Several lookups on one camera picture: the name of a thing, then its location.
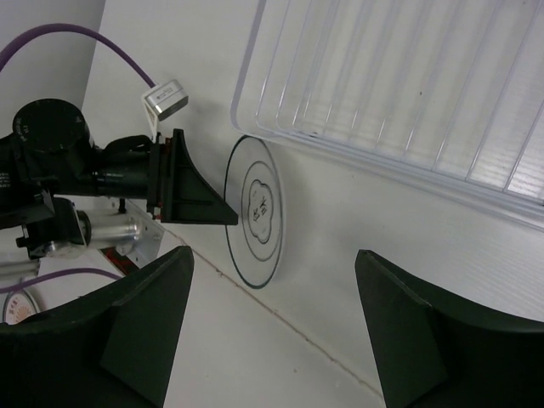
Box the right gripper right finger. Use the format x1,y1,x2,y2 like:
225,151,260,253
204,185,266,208
354,250,543,407

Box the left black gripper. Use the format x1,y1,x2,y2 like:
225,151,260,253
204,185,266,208
92,128,239,225

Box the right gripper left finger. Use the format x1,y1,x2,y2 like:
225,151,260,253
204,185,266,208
1,246,194,407

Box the white plate dark rim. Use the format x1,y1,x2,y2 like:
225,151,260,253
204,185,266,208
223,136,286,289

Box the orange sunburst plate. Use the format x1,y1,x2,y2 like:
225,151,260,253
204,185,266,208
2,289,41,325

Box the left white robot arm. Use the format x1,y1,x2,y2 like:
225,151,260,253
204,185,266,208
1,99,238,259

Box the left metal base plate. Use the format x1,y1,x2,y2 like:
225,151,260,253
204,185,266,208
0,199,167,281

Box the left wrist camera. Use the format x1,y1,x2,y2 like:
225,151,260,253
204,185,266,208
141,79,189,138

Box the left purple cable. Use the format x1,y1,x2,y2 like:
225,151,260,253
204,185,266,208
0,24,156,294

